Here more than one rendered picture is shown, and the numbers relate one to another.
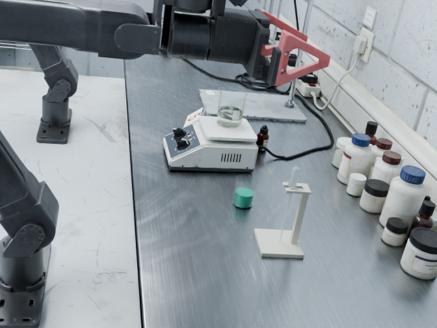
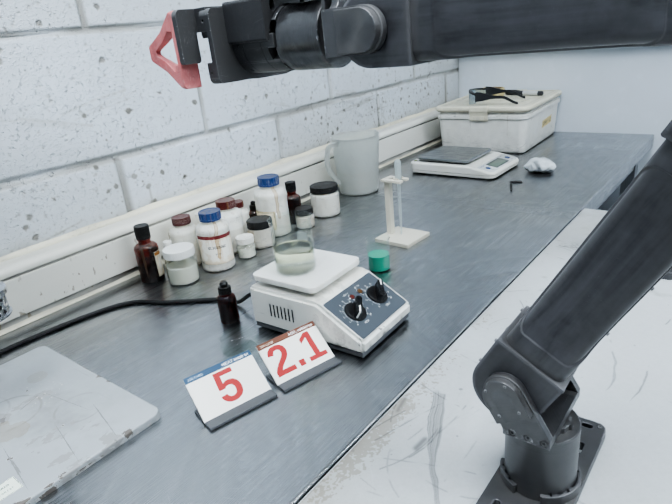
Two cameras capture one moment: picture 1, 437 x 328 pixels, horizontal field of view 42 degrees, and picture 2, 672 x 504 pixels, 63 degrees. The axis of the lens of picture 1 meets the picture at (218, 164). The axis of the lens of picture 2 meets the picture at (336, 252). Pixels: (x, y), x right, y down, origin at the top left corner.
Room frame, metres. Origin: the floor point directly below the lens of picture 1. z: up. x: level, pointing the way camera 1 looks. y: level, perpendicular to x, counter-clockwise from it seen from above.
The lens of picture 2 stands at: (1.63, 0.62, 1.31)
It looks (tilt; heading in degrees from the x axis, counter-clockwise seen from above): 22 degrees down; 234
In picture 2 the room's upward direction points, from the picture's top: 6 degrees counter-clockwise
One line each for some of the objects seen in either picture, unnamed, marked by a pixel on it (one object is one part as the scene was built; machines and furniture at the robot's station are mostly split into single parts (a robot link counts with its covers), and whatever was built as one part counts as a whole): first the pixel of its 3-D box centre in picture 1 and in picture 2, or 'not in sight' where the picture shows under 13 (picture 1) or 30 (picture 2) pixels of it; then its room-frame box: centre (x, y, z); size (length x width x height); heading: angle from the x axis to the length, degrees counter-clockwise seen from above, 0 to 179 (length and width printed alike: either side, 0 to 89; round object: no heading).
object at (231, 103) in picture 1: (229, 108); (293, 245); (1.23, -0.01, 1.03); 0.07 x 0.06 x 0.08; 70
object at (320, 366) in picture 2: not in sight; (299, 354); (1.31, 0.09, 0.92); 0.09 x 0.06 x 0.04; 179
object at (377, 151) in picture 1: (379, 159); (185, 240); (1.25, -0.38, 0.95); 0.06 x 0.06 x 0.10
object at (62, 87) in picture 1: (60, 85); (532, 389); (1.27, 0.40, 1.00); 0.09 x 0.06 x 0.06; 14
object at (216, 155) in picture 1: (213, 144); (323, 297); (1.21, 0.02, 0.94); 0.22 x 0.13 x 0.08; 106
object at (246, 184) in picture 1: (244, 191); (378, 253); (1.03, -0.06, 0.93); 0.04 x 0.04 x 0.06
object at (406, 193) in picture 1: (404, 198); (271, 204); (1.04, -0.39, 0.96); 0.07 x 0.07 x 0.13
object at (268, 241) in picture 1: (284, 215); (400, 208); (0.89, -0.13, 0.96); 0.08 x 0.08 x 0.13; 11
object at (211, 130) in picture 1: (227, 128); (306, 268); (1.22, -0.01, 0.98); 0.12 x 0.12 x 0.01; 16
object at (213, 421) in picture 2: (192, 116); (230, 387); (1.41, 0.09, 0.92); 0.09 x 0.06 x 0.04; 179
